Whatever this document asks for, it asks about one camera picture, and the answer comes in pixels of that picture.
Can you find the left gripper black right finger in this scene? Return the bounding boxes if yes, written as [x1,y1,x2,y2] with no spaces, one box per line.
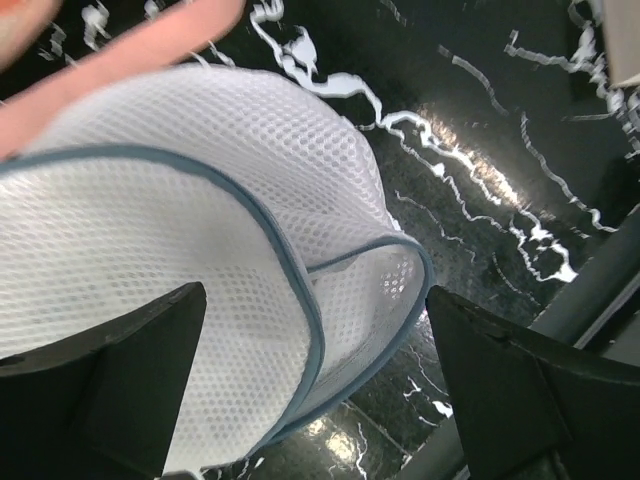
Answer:
[426,287,639,479]

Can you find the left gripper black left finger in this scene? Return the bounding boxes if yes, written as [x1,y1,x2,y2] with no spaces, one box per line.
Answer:
[1,282,207,479]

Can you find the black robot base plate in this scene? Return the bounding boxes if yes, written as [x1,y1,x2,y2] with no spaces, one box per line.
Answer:
[399,204,640,480]

